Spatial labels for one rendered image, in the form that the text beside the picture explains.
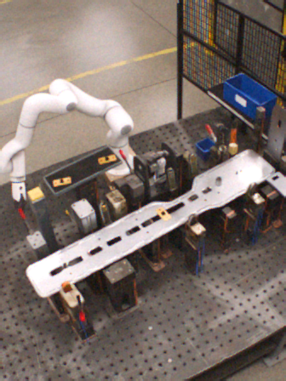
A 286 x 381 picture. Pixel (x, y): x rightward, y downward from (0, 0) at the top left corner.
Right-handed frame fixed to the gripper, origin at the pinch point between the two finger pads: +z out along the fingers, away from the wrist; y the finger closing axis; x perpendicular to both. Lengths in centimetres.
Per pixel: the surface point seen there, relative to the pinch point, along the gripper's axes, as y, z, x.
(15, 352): -46, 58, 25
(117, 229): -52, 1, -31
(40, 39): 323, -119, -141
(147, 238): -64, 4, -39
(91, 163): -33, -27, -28
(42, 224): -24.9, 2.0, -3.8
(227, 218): -77, -3, -77
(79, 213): -46.7, -7.9, -13.7
